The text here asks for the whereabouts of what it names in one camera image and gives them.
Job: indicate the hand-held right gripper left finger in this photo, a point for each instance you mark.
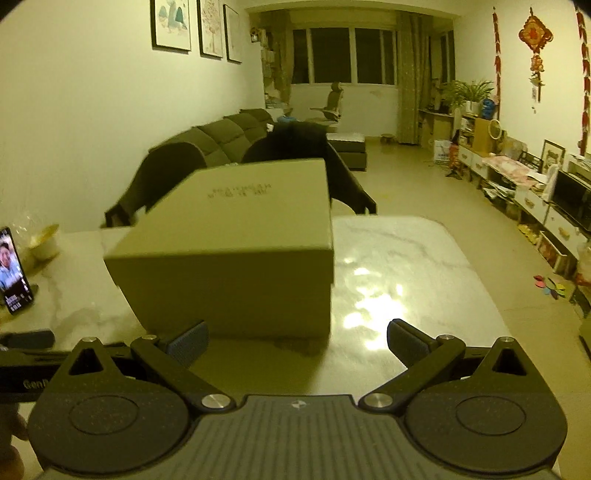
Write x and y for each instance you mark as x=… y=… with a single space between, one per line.
x=189 y=344

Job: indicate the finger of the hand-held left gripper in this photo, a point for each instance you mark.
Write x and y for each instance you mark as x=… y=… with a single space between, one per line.
x=27 y=339

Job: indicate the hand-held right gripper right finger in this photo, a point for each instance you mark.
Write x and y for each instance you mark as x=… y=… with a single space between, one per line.
x=406 y=341

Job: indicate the beige box lid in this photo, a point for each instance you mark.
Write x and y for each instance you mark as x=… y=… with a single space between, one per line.
x=231 y=217

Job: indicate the marble desktop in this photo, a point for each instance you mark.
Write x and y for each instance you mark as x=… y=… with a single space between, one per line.
x=392 y=258

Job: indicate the person's left hand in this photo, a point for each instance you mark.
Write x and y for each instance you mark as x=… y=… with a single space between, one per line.
x=11 y=424

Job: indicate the black smartphone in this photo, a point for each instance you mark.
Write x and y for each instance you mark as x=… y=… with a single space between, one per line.
x=14 y=272

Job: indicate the white bowl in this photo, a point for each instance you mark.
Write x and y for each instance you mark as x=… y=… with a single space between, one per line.
x=46 y=247

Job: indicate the clear plastic wrap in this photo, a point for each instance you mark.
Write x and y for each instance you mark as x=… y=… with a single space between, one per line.
x=23 y=226

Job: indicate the colourful floor toy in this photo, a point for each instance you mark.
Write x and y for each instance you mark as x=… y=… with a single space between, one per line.
x=551 y=288

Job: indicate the dark dining chair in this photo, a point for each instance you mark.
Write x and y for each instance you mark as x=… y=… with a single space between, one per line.
x=166 y=166
x=300 y=143

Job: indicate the white low cabinet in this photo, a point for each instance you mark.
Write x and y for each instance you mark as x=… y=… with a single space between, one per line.
x=526 y=203

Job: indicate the small wooden stool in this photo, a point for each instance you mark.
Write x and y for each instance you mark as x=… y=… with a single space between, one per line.
x=388 y=136

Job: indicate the grey-green sofa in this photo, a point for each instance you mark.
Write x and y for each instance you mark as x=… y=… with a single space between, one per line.
x=221 y=134

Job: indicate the wooden side desk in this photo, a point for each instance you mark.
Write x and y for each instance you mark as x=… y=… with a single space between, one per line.
x=434 y=124

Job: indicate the small framed picture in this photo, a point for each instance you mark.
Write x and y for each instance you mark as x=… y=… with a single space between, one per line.
x=553 y=157

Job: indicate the light office chair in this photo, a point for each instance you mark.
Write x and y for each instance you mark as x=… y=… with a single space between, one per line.
x=333 y=99

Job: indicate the potted green plant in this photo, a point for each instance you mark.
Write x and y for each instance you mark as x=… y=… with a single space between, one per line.
x=466 y=92

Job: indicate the patterned curtain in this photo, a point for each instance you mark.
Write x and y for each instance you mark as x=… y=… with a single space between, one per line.
x=411 y=83
x=281 y=55

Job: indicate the window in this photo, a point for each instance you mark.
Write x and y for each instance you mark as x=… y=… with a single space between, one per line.
x=332 y=55

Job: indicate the framed mountain picture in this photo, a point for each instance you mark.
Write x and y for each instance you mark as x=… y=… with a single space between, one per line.
x=171 y=23

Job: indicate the framed wall picture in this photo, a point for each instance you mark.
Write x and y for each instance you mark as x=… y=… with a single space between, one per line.
x=232 y=34
x=210 y=27

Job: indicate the red knot wall decoration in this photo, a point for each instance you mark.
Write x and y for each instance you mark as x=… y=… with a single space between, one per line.
x=535 y=34

